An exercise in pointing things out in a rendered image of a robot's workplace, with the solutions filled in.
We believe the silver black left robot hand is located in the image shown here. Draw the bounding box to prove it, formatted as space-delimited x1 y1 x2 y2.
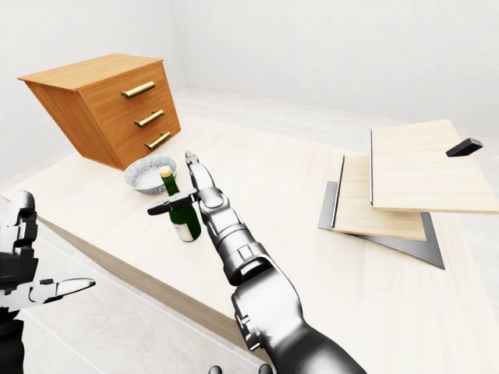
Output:
0 189 97 323

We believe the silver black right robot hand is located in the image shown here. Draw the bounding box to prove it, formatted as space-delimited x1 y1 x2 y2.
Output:
147 150 261 262

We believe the green wine bottle with cork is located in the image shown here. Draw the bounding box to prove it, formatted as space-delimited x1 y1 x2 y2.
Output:
157 165 203 243

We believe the patterned grey ceramic bowl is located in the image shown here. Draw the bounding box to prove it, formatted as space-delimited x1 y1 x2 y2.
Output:
123 154 179 196

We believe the small wooden cabinet drawer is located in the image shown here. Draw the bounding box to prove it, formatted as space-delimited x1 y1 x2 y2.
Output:
108 121 182 171

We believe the medium wooden cabinet drawer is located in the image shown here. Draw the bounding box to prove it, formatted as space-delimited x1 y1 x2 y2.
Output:
92 97 179 152

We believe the large wooden cabinet drawer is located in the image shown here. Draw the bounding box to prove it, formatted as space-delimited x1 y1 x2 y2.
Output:
76 61 175 128

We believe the wooden cabinet with drawers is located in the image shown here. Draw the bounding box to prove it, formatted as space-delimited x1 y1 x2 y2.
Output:
17 53 182 171

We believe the small black block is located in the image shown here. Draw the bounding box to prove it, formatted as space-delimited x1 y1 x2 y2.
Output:
445 137 484 159

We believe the short brass drawer handle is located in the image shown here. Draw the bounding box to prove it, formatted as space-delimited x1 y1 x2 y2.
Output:
143 131 172 150

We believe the medium brass drawer handle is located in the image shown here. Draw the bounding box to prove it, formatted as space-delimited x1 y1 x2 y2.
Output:
133 109 165 129

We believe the long brass drawer handle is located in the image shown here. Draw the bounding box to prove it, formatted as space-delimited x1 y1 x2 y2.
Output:
120 81 156 100

